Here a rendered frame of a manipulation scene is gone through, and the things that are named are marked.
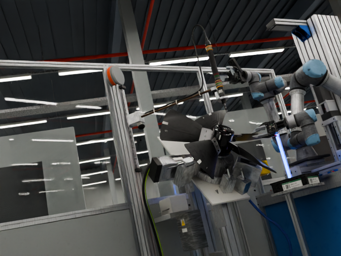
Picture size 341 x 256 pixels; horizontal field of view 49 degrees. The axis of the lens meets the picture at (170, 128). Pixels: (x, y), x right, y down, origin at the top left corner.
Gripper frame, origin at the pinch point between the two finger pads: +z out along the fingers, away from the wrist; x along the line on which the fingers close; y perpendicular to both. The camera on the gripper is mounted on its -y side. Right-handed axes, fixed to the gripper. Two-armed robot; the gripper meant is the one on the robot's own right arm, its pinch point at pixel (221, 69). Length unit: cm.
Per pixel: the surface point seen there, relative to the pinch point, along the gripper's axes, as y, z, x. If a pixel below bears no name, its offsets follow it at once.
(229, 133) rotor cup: 44.7, 15.3, -5.3
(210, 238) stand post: 98, 12, 33
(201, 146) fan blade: 51, 39, -5
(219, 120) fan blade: 31.1, 4.9, 7.7
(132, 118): 12, 36, 55
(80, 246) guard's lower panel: 85, 72, 83
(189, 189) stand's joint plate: 67, 19, 34
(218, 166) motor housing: 61, 19, 5
